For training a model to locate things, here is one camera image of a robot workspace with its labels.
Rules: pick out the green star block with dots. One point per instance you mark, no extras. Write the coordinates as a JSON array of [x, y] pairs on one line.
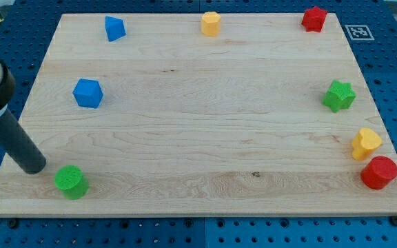
[[339, 96]]

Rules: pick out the red star block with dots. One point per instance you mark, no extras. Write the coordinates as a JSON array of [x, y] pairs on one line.
[[313, 19]]

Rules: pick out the blue triangular block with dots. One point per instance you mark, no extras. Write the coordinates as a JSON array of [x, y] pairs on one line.
[[115, 28]]

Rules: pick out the yellow heart block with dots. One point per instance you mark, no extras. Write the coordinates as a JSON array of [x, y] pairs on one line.
[[365, 143]]

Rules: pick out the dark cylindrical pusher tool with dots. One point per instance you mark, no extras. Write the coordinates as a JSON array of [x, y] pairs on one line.
[[18, 144]]

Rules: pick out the white fiducial marker tag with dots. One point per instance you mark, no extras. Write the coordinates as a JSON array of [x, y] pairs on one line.
[[359, 32]]

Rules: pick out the red cylinder block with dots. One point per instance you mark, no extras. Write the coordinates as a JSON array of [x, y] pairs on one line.
[[379, 172]]

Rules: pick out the yellow hexagon block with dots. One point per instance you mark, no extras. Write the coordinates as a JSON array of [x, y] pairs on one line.
[[211, 24]]

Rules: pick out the wooden board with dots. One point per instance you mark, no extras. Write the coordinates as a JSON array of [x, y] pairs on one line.
[[196, 126]]

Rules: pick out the blue cube block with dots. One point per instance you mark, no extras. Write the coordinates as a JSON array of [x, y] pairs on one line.
[[88, 93]]

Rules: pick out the green cylinder block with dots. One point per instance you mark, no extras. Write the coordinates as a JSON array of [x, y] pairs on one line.
[[71, 182]]

